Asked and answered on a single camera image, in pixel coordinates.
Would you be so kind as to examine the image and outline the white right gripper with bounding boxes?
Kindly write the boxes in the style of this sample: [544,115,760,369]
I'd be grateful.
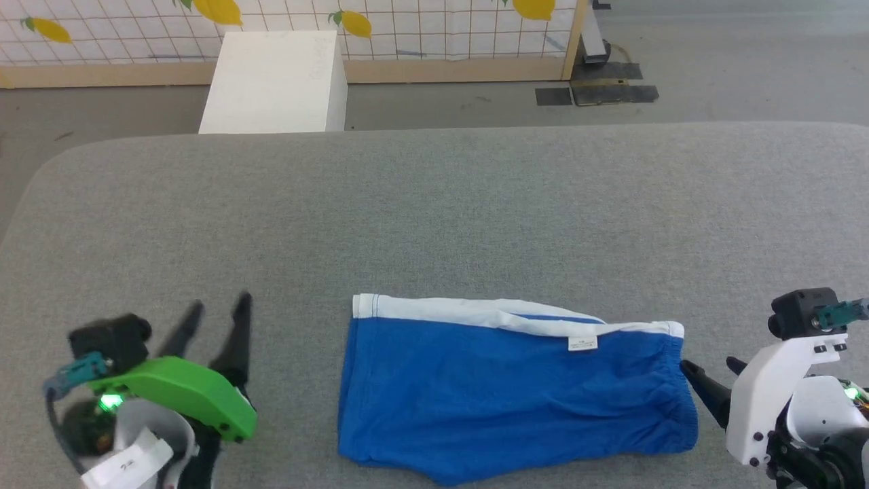
[679,333,850,467]

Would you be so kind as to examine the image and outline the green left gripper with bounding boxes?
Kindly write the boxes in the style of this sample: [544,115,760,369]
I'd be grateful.
[90,291,258,443]

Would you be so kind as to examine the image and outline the blue shorts with white waistband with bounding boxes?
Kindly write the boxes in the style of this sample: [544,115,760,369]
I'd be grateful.
[337,293,701,487]

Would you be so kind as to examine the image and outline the white rectangular box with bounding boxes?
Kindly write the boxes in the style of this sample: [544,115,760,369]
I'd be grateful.
[198,30,349,135]

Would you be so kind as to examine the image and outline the long black floor mat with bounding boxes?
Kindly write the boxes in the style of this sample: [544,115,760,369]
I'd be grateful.
[572,83,660,107]

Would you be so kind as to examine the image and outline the narrow black floor mat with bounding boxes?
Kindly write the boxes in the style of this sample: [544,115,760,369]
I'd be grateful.
[572,62,644,81]

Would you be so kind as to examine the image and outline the grey metal stand leg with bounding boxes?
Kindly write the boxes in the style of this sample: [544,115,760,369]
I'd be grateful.
[580,0,612,66]

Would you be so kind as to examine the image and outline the lemon print partition screen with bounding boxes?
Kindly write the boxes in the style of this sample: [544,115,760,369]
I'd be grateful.
[0,0,589,90]

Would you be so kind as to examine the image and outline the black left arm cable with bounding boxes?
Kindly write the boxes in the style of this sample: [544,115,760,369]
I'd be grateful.
[43,352,111,473]

